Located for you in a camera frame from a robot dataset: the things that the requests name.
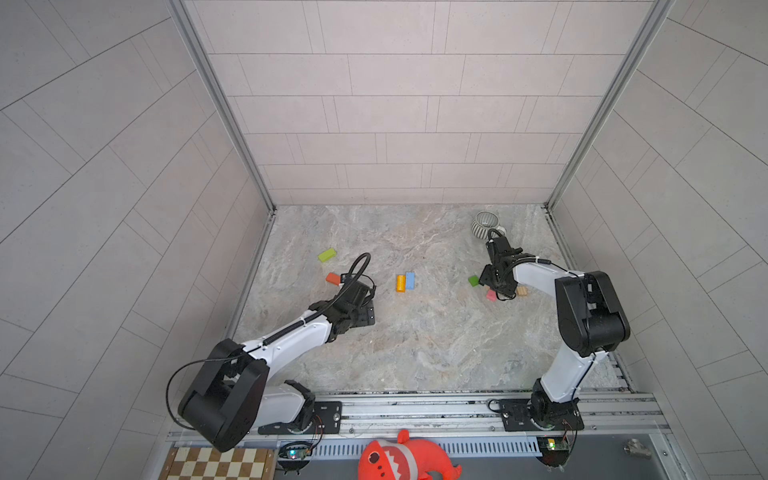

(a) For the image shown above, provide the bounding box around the red wooden block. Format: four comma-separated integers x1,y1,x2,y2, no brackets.
326,273,342,285

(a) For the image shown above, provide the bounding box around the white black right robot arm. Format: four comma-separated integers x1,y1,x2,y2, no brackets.
479,229,631,430

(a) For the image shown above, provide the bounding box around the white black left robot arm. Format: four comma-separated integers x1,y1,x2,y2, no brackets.
168,274,376,452

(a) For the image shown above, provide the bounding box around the lime green long block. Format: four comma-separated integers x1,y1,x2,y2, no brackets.
318,248,337,263

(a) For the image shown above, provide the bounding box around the striped ceramic mug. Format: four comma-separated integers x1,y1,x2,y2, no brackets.
471,211,506,240

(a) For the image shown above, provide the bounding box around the red shark plush toy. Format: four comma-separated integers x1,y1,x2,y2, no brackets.
357,429,462,480

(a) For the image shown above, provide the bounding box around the left controller circuit board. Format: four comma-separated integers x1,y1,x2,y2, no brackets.
277,441,313,472

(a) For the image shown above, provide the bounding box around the controller circuit board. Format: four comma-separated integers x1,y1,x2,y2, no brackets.
536,436,572,469
277,441,313,472

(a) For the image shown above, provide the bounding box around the right controller circuit board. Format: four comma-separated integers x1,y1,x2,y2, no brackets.
536,436,572,469

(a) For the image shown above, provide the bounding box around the wooden chessboard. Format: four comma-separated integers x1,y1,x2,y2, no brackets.
159,447,277,480

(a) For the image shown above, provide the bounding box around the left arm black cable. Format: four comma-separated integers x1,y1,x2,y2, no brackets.
166,252,373,432

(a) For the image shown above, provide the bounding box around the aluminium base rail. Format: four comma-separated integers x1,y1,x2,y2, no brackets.
167,392,667,448

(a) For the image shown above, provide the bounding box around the aluminium corner post right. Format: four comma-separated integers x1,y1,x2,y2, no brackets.
544,0,676,210

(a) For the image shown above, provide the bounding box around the aluminium corner post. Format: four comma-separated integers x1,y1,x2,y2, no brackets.
544,0,676,210
168,0,276,217

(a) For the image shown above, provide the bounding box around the aluminium corner post left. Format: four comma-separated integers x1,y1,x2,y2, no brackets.
168,0,276,217

